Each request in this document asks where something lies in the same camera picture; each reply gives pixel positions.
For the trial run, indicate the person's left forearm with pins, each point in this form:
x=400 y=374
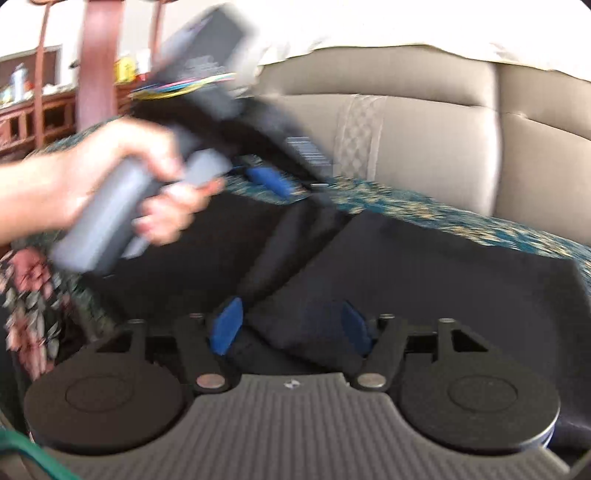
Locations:
x=27 y=198

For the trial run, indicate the brown wooden chair frame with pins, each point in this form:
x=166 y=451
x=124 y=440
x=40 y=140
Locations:
x=98 y=60

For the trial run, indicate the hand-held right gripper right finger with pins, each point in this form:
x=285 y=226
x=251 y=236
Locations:
x=356 y=330

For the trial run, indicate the brown wooden cabinet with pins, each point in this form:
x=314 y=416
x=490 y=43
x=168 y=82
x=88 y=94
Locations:
x=60 y=115

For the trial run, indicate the beige padded headboard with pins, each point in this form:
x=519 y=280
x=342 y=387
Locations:
x=438 y=106

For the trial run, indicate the dark floral cloth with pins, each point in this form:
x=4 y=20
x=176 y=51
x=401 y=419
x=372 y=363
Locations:
x=27 y=300

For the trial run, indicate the clear bottle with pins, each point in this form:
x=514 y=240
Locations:
x=18 y=81

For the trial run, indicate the black pants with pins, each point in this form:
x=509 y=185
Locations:
x=438 y=286

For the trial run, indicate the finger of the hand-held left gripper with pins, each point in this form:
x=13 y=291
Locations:
x=268 y=181

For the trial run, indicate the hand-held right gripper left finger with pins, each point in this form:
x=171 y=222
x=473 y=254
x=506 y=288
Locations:
x=226 y=325

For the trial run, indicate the person's left hand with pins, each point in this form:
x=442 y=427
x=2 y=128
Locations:
x=111 y=147

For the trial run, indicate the yellow container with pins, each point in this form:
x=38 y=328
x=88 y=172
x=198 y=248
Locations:
x=125 y=69

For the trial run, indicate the teal paisley blanket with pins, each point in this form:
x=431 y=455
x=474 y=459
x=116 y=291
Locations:
x=415 y=203

